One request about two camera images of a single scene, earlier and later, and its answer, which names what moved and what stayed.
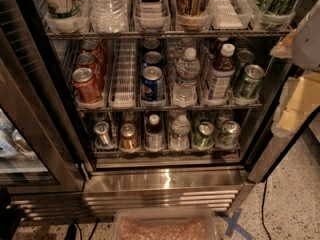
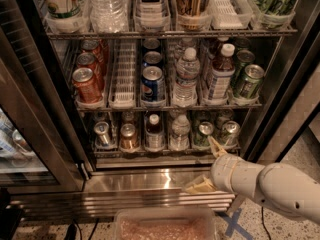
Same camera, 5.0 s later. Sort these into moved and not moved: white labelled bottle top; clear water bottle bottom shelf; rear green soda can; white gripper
Moved: white gripper
Not moved: rear green soda can; white labelled bottle top; clear water bottle bottom shelf
